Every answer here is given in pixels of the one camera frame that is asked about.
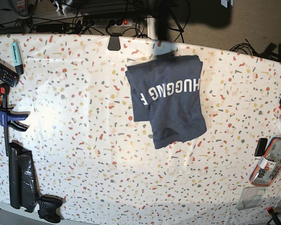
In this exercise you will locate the blue T-shirt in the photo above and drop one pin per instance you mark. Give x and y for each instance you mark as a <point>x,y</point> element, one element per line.
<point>166,92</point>

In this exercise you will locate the white power strip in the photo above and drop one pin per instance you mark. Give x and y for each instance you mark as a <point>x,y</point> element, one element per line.
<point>105,22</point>

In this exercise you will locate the black power adapter brick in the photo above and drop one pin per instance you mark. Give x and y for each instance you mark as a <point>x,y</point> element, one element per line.
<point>55,28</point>

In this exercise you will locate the small black box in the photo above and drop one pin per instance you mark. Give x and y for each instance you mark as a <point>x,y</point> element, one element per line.
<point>261,147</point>

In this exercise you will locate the light blue highlighter pen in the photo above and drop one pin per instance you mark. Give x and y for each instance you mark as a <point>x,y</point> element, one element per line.
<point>17,58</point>

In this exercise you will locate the black game controller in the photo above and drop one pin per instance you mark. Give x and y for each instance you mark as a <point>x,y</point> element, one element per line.
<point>48,207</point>

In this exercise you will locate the black TV remote control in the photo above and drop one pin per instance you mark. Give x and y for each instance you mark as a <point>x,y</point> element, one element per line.
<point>8,76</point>

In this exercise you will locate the clear plastic packaging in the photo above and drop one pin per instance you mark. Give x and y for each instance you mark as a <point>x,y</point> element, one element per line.
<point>251,198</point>

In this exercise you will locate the striped transparent pencil case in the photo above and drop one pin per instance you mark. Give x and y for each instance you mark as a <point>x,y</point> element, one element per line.
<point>268,165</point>

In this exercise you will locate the black garbage bag roll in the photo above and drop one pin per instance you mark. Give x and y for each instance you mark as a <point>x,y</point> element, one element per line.
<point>22,179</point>

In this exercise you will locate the blue black bar clamp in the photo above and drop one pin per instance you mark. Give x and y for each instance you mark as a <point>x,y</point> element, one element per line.
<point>7,118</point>

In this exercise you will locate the red black clamp bottom right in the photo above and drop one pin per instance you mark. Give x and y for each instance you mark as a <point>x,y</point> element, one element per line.
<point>274,216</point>

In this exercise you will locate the black table clamp bracket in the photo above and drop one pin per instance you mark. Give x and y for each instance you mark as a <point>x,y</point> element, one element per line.
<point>114,43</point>

